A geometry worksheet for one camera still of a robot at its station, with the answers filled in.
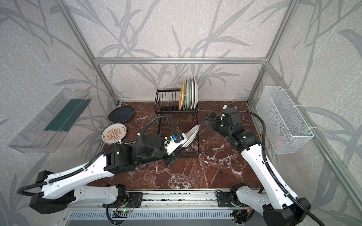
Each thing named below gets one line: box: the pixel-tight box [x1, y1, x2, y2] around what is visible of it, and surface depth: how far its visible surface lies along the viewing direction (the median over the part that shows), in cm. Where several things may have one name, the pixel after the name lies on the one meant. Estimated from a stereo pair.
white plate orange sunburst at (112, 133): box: [100, 123, 128, 145], surface depth 101 cm
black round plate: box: [107, 105, 136, 123], surface depth 115 cm
